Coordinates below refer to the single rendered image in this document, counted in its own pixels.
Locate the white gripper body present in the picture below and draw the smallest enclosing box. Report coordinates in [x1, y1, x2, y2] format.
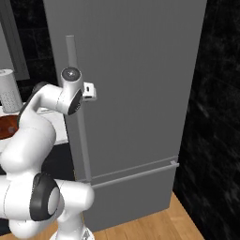
[82, 92, 98, 103]

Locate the grey fridge door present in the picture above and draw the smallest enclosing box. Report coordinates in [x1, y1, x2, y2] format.
[42, 0, 208, 184]

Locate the brown wooden bowl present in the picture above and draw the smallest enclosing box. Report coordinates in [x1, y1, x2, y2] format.
[0, 114, 21, 141]

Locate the grey fridge drawer front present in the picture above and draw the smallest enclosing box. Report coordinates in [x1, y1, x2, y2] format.
[82, 161, 180, 233]

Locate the black base cupboard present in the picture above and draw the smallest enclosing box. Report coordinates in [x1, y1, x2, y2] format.
[40, 142, 77, 183]

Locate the white perforated cylinder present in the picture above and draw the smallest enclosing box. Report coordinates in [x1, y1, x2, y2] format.
[0, 68, 23, 113]

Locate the grey vertical fridge door handle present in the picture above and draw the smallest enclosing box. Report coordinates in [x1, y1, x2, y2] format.
[65, 35, 94, 184]

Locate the grey horizontal fridge drawer handle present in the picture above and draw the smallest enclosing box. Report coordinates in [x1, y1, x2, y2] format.
[90, 160, 181, 190]

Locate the grey wall cupboard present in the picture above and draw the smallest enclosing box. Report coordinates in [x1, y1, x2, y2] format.
[0, 0, 31, 82]

